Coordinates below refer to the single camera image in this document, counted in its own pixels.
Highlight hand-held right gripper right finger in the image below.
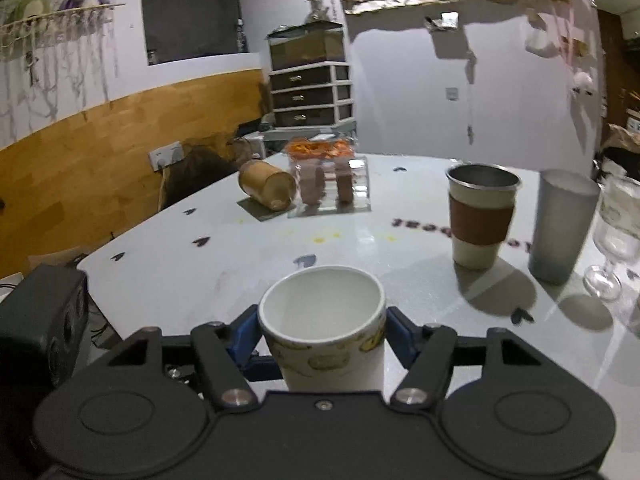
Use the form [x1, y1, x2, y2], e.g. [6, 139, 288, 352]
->
[386, 306, 540, 407]

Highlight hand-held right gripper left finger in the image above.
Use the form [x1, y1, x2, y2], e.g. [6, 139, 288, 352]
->
[106, 305, 282, 409]

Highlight white paper cup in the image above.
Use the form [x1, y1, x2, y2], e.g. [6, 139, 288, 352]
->
[258, 265, 389, 394]

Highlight steel cup with brown sleeve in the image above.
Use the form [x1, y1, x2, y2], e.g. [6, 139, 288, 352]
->
[445, 162, 522, 271]

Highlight brown wooden jar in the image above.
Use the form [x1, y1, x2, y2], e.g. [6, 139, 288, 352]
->
[238, 158, 297, 211]

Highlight dark brown chair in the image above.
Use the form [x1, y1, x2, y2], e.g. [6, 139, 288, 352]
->
[162, 144, 239, 208]

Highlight clear plastic snack box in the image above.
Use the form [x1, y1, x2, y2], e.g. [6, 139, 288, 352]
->
[286, 136, 374, 217]

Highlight grey frosted tumbler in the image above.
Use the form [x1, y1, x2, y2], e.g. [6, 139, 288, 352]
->
[528, 168, 601, 286]

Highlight clear wine glass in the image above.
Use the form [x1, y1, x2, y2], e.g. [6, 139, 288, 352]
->
[583, 175, 640, 302]

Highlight white plastic drawer unit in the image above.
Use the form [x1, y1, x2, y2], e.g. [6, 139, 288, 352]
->
[266, 21, 355, 130]

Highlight vase with dried flowers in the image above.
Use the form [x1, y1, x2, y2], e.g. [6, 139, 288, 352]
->
[304, 0, 332, 24]

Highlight white wall socket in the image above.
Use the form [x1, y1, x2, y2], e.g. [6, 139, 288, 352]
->
[148, 142, 184, 170]

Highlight wall rack with plush toys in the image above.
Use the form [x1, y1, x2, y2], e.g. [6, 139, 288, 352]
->
[0, 0, 126, 62]

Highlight dark wall panel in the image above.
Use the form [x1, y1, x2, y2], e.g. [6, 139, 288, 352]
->
[139, 0, 244, 66]

